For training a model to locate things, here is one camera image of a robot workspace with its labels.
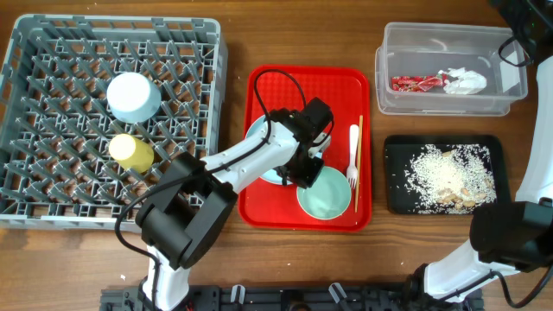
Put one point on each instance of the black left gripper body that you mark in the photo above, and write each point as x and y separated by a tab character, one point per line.
303	172

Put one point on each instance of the light blue plate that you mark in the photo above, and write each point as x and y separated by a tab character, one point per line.
270	176

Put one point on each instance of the red snack wrapper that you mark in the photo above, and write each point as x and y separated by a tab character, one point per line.
417	83

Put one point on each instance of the yellow cup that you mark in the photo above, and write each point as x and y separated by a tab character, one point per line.
131	153

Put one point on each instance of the white napkin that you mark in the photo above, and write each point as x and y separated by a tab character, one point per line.
462	82

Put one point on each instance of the white bowl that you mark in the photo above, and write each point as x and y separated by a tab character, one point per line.
133	98

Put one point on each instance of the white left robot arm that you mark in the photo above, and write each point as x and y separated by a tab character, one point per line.
185	212

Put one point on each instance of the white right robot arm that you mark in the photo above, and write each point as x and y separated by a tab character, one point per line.
514	237

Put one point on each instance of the clear plastic waste bin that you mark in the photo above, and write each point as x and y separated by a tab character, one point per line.
423	49

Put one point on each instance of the grey dishwasher rack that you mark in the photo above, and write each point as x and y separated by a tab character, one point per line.
56	124

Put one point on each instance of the white plastic fork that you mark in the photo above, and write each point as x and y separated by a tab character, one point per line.
351	170

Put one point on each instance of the red serving tray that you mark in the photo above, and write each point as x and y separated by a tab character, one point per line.
347	92

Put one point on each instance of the wooden chopstick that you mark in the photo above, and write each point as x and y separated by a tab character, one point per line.
358	163

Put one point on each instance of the black tray with rice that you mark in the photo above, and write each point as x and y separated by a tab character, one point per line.
444	174

